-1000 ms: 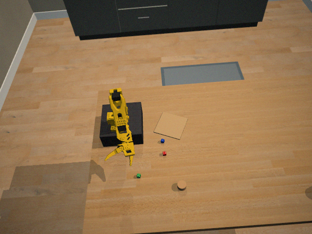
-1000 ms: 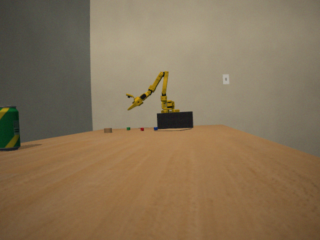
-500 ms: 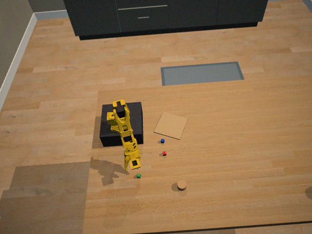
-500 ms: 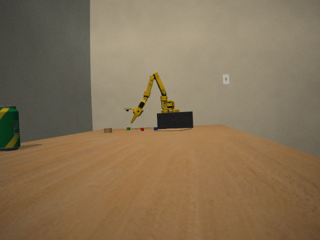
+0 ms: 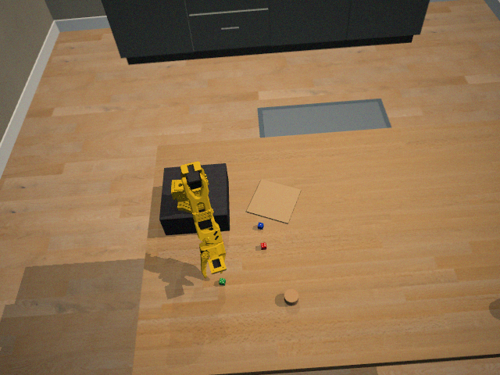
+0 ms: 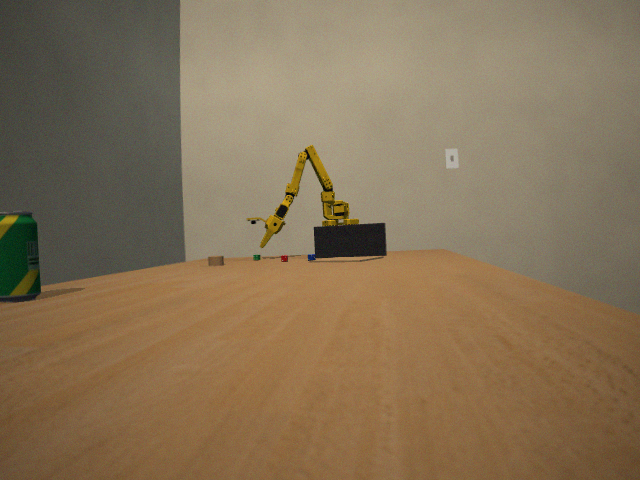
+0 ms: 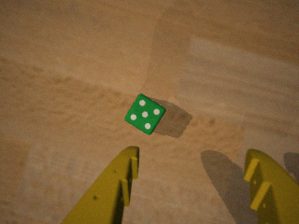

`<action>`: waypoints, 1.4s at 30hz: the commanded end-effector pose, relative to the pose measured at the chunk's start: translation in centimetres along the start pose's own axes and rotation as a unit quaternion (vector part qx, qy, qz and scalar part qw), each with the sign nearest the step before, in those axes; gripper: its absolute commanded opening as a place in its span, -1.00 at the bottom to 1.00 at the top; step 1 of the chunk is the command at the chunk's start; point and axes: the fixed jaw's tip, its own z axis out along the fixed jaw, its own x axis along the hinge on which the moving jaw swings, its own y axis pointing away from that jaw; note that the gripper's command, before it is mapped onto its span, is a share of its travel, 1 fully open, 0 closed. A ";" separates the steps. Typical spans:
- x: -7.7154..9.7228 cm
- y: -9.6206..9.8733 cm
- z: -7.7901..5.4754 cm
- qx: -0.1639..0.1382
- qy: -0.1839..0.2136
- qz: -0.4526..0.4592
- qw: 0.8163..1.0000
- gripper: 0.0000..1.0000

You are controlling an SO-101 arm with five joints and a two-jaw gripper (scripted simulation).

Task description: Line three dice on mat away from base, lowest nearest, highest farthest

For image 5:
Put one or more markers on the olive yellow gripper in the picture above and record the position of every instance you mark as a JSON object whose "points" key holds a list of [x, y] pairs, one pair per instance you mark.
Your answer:
{"points": [[217, 255]]}

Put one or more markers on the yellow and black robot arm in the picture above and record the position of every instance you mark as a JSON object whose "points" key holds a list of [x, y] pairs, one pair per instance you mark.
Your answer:
{"points": [[192, 195]]}

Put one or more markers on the tan short cylinder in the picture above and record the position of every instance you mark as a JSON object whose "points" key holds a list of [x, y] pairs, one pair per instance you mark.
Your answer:
{"points": [[291, 297]]}

